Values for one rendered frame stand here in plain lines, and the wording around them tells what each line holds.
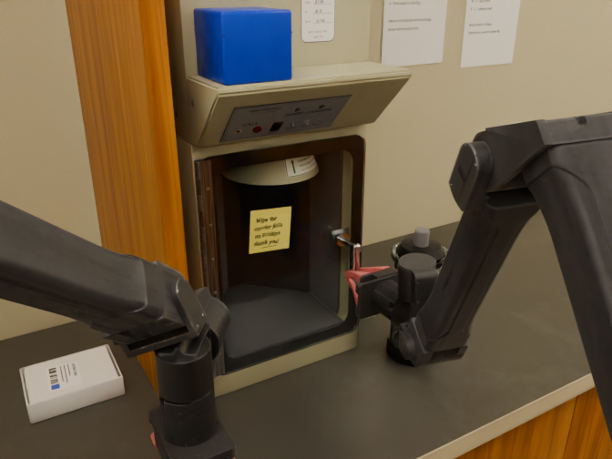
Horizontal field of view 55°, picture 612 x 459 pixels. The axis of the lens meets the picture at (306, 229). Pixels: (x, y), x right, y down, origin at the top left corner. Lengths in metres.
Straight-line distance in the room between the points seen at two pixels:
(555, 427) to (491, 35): 1.07
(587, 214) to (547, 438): 0.91
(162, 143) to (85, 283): 0.34
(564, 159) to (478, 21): 1.33
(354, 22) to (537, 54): 1.09
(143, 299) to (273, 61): 0.40
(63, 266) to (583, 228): 0.39
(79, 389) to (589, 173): 0.90
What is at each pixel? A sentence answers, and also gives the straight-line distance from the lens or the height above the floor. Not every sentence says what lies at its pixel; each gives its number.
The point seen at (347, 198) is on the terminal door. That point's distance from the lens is 1.05.
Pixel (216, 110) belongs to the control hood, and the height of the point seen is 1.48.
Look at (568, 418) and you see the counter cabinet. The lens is 1.38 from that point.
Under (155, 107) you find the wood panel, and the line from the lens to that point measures 0.78.
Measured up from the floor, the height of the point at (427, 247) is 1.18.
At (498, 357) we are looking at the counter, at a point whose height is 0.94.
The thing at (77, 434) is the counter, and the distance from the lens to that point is 1.10.
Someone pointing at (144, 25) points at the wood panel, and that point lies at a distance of 0.76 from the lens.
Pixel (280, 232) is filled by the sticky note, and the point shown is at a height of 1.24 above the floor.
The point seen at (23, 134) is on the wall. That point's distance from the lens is 1.29.
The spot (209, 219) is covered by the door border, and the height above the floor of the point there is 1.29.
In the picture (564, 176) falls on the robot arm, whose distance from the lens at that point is 0.49.
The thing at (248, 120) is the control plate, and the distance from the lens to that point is 0.85.
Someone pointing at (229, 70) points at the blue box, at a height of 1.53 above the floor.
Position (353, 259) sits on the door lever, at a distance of 1.04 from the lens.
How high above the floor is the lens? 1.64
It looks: 23 degrees down
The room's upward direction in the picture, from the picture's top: straight up
